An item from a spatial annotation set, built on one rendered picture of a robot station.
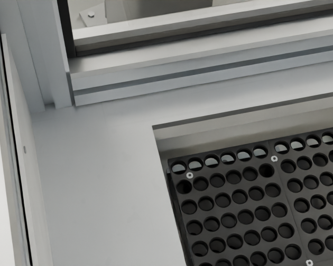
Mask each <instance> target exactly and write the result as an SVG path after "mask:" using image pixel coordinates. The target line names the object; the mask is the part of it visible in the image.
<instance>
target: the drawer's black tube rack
mask: <svg viewBox="0 0 333 266"><path fill-rule="evenodd" d="M267 141H268V144H269V147H270V150H271V153H272V157H271V159H270V160H265V161H260V162H256V163H251V164H246V165H240V166H235V167H230V168H225V169H219V170H214V171H210V172H205V173H200V174H195V175H193V174H192V173H187V176H185V177H179V178H174V179H173V180H172V178H171V174H170V173H167V174H166V179H167V182H168V186H169V190H170V195H171V199H172V203H173V207H174V211H175V215H176V218H177V223H178V227H179V231H180V235H181V239H182V243H183V247H184V251H185V254H186V258H187V263H188V266H333V147H331V148H326V149H321V150H316V151H311V152H307V153H302V154H297V155H291V156H286V157H281V158H277V157H276V156H274V154H273V151H272V148H271V145H270V142H269V140H267Z"/></svg>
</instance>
